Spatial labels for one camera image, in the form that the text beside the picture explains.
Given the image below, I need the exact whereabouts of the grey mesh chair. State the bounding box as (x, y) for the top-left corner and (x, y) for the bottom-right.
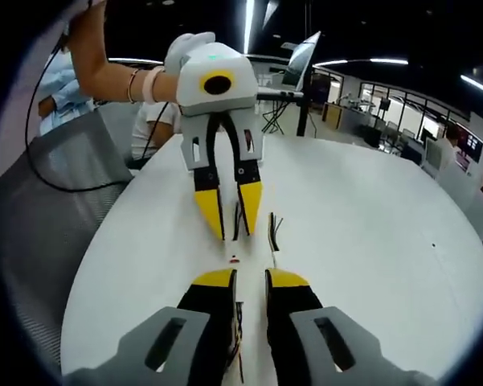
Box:
(0, 100), (136, 379)

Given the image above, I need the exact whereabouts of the person's left hand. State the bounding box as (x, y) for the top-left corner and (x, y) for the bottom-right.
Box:
(163, 31), (217, 73)

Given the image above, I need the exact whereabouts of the white office chair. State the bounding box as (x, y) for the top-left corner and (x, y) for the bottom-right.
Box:
(424, 138), (445, 179)

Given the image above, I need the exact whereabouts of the wooden cabinet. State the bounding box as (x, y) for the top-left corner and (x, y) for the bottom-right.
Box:
(322, 102), (343, 124)

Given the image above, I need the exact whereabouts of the pink wristband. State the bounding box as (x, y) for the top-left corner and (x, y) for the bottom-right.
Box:
(142, 66), (165, 104)

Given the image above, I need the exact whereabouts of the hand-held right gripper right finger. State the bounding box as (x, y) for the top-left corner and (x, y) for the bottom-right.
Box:
(264, 268), (387, 386)

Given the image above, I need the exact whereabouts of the white cloth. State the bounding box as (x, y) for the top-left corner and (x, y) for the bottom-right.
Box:
(130, 102), (182, 162)

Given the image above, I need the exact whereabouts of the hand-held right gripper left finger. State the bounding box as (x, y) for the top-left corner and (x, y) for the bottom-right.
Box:
(116, 268), (239, 386)

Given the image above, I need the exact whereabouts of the person's light shirt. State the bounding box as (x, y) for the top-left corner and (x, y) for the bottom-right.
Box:
(38, 50), (96, 136)

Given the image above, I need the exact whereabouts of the open laptop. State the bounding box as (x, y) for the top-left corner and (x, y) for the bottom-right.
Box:
(283, 31), (321, 92)

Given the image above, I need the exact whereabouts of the thin bracelet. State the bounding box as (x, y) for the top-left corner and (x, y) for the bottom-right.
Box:
(125, 66), (141, 105)

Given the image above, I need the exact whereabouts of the ceiling light strip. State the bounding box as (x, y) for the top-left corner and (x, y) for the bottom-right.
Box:
(311, 58), (410, 68)
(460, 74), (483, 101)
(244, 0), (255, 55)

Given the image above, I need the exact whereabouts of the JST connector with coloured wires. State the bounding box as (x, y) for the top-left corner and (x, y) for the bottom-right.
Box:
(227, 255), (248, 383)
(266, 211), (285, 269)

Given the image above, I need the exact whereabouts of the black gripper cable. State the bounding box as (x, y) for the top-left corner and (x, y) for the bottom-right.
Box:
(25, 0), (172, 193)

